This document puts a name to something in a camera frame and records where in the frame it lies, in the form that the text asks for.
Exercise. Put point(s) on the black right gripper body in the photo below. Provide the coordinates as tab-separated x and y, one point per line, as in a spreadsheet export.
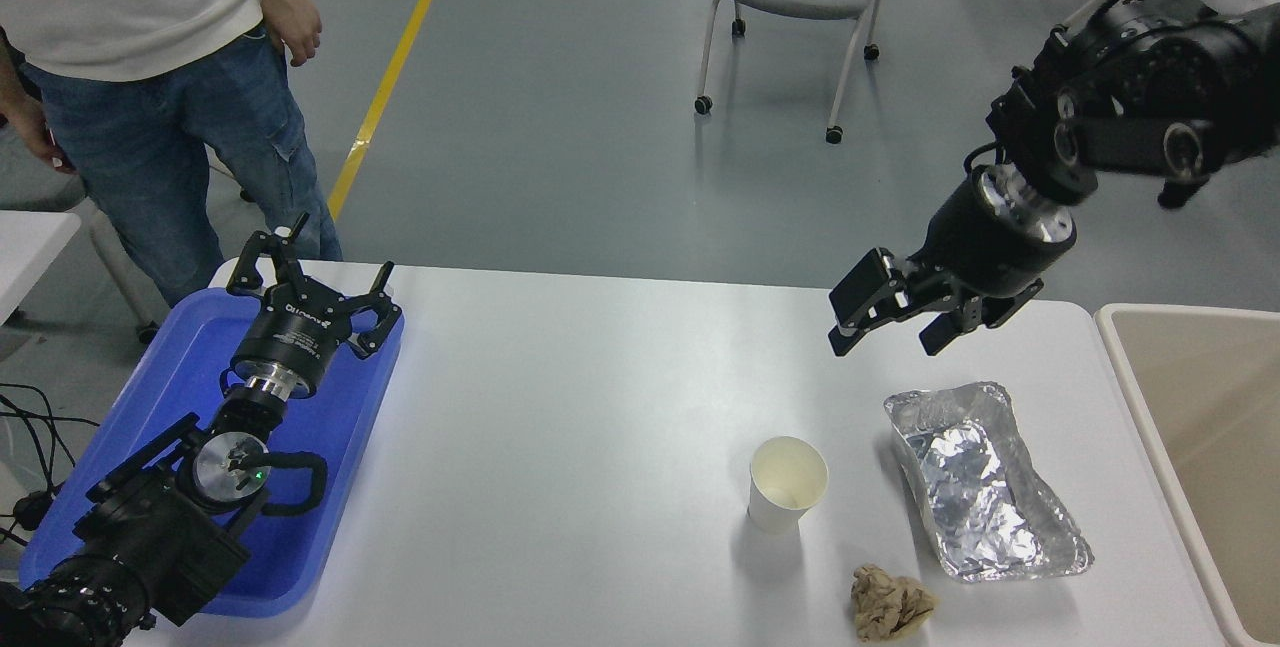
985	247

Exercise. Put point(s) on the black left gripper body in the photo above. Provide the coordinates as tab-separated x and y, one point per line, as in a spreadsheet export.
292	342

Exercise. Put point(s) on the white paper cup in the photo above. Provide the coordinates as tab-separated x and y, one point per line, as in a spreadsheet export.
775	512

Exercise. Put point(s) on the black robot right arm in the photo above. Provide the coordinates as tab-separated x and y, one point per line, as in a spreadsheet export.
1150	87

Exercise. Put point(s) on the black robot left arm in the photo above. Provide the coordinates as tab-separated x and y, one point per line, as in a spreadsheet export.
150	537

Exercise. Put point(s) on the person's right forearm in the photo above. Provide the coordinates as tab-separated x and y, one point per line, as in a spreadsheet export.
12	77

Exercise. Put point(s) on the person's left hand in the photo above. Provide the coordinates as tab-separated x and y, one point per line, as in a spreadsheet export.
295	22

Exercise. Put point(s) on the person's right hand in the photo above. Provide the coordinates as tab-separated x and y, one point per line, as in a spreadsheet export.
40	132

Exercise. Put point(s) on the blue plastic tray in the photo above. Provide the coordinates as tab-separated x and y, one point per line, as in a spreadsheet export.
340	417

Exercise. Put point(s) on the crumpled silver foil tray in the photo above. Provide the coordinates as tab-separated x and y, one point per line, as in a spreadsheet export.
975	487

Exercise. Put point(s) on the small white table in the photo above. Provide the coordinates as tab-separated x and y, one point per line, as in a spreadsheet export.
30	247

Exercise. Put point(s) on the large pale bin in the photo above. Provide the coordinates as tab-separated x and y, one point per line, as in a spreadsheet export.
1210	407

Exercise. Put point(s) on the person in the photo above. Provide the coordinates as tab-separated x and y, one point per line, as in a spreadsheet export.
130	7

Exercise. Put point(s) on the crumpled tan paper ball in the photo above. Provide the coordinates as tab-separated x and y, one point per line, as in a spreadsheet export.
890	607

